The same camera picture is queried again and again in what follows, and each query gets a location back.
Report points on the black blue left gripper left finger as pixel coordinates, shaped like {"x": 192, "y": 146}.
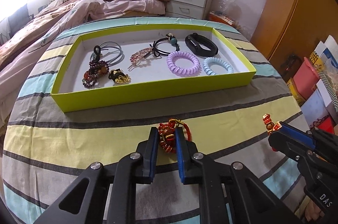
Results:
{"x": 106, "y": 193}

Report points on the wooden wardrobe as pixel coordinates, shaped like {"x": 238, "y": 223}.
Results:
{"x": 294, "y": 27}

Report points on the pink plastic container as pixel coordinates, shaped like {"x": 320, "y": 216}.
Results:
{"x": 306, "y": 79}

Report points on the brown blanket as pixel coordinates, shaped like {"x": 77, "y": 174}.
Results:
{"x": 39, "y": 26}

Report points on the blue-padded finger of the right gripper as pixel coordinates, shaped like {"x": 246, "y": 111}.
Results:
{"x": 290, "y": 141}

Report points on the red gold charm ornament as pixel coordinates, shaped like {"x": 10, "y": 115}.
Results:
{"x": 270, "y": 125}

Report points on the pink floral duvet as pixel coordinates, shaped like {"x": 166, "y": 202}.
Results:
{"x": 20, "y": 54}

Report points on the black fitness band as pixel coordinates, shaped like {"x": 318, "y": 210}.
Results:
{"x": 200, "y": 45}

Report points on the lime green shallow box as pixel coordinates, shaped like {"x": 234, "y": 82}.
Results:
{"x": 151, "y": 79}

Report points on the pink rhinestone hair clip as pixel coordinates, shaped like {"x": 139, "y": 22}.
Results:
{"x": 138, "y": 57}

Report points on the person's right hand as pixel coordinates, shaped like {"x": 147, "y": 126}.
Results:
{"x": 313, "y": 212}

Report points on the striped table cloth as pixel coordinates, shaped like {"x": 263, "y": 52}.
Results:
{"x": 46, "y": 149}

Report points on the white bedside drawer cabinet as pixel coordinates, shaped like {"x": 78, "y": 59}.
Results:
{"x": 190, "y": 9}

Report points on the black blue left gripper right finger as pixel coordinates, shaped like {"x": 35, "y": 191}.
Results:
{"x": 228, "y": 193}

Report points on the black gold hair accessory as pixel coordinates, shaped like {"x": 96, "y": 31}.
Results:
{"x": 118, "y": 76}

